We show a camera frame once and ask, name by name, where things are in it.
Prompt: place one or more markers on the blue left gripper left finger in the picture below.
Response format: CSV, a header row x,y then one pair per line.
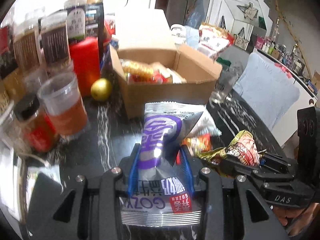
x,y
132,180

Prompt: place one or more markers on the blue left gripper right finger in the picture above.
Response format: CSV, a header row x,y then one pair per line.
x,y
186,165

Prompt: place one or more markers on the silver purple snack bag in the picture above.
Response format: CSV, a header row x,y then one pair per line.
x,y
161,198

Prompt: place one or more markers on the green red snack packet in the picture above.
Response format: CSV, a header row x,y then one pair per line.
x,y
242,149

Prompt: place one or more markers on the gold rectangular box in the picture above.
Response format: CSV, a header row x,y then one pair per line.
x,y
176,78

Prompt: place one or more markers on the packaged waffle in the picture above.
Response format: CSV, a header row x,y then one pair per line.
x,y
136,68

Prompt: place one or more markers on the person's right hand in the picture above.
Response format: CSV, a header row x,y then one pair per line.
x,y
304,217

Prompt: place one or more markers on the white patterned snack bag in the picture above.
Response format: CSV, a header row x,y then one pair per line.
x,y
205,125

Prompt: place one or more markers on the clear jar orange contents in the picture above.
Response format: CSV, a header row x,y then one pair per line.
x,y
62,101

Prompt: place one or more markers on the brown cardboard box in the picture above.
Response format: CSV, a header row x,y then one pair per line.
x,y
144,36

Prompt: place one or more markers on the clear glass mug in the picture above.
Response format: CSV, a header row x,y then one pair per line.
x,y
228,77

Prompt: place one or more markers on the black lid red jar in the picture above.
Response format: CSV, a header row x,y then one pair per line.
x,y
36,127

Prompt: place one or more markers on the red white snack bag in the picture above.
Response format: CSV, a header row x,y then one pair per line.
x,y
213,40

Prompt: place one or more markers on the red canister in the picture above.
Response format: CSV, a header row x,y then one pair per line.
x,y
85,57

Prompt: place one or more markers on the white kettle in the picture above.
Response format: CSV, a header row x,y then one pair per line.
x,y
178,33

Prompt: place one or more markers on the black coffee bag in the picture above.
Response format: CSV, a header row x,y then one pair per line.
x,y
94,20

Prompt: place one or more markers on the red label tall jar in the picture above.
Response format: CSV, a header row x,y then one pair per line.
x,y
7,61

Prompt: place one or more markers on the dark label tall jar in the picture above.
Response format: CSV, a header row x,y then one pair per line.
x,y
54,37

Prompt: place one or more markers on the white refrigerator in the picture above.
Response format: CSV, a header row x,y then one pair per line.
x,y
112,6

